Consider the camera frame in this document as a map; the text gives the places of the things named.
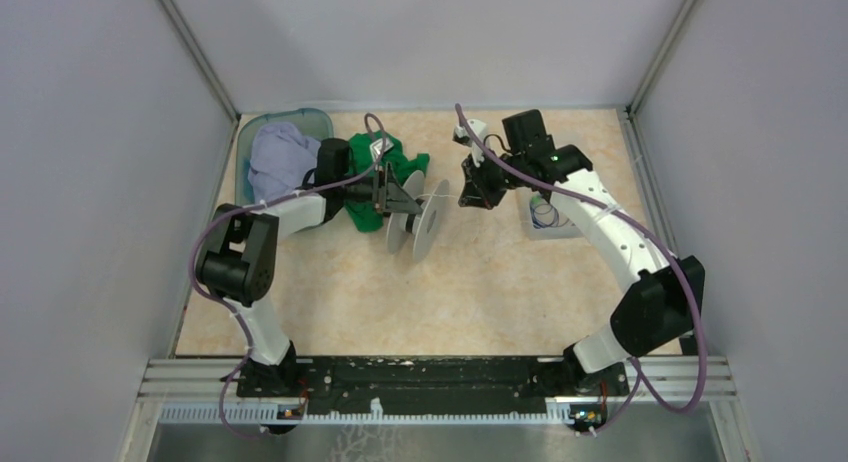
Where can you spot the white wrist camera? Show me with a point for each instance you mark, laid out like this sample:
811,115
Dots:
466,136
377,148

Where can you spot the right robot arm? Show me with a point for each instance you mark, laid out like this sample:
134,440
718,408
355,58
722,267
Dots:
662,294

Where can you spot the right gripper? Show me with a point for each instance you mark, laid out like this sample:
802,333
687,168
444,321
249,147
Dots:
475,191

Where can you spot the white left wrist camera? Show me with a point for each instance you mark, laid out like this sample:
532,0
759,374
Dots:
377,148

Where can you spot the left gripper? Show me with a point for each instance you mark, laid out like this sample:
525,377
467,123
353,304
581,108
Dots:
389,194

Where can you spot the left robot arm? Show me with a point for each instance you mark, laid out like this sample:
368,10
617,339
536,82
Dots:
234,259

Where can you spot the clear plastic box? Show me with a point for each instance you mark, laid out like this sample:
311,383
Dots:
542,221

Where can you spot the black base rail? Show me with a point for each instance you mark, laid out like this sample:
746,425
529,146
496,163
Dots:
429,386

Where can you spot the green cloth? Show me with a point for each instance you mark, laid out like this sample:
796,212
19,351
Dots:
364,217

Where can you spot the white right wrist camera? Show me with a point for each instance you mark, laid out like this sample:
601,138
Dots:
466,136

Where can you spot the white filament spool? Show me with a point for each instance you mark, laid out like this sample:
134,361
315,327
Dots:
422,227

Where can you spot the teal plastic basket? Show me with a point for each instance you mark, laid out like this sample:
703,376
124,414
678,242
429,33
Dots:
310,121

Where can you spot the lavender cloth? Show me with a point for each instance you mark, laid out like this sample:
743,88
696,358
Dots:
281,156

